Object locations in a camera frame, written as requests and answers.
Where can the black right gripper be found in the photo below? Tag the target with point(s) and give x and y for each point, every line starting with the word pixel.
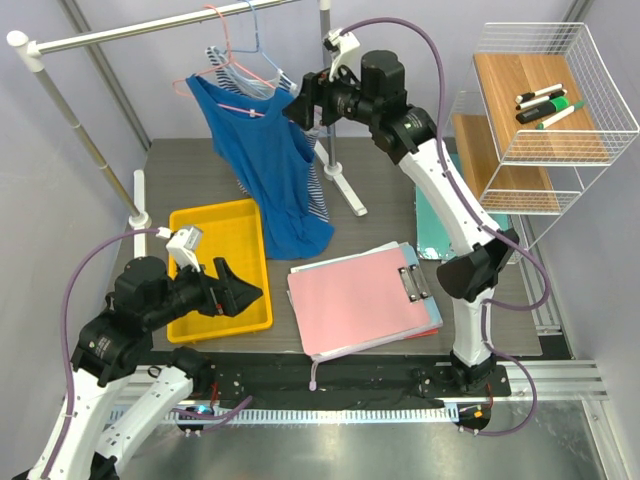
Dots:
pixel 316 89

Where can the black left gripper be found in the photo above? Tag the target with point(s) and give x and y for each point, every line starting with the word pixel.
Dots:
pixel 225 293

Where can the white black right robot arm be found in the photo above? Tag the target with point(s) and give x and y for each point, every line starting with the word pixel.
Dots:
pixel 376 97

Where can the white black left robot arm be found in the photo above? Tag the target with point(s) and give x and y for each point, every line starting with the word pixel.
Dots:
pixel 109 350

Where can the blue white striped tank top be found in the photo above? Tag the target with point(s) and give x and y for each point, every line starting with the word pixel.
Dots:
pixel 230 78

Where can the pink clipboard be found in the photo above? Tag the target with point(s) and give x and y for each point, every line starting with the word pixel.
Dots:
pixel 350 300

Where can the silver white clothes rack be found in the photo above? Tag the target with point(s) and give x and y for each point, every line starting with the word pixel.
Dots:
pixel 31 53

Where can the light blue clipboard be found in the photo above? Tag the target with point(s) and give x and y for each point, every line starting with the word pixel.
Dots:
pixel 430 303

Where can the lower wooden shelf board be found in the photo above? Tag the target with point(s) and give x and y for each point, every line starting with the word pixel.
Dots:
pixel 500 188

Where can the black white marker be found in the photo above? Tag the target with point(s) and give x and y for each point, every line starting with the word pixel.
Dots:
pixel 541 99
pixel 541 92

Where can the green highlighter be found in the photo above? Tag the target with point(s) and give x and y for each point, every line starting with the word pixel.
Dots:
pixel 542 110

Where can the green white pen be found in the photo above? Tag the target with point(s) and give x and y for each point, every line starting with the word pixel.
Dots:
pixel 560 115

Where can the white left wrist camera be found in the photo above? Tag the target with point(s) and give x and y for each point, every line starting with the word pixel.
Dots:
pixel 182 245

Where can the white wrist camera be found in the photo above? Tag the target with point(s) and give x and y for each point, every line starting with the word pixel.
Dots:
pixel 182 245
pixel 342 47

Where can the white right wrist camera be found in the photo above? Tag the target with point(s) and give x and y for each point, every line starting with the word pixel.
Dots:
pixel 342 47

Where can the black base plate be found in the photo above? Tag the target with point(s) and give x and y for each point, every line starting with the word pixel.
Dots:
pixel 357 382

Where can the white slotted cable duct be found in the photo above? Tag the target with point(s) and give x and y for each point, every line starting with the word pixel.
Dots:
pixel 254 417

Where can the white wire shelf rack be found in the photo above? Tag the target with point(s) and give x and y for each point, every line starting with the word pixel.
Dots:
pixel 613 118

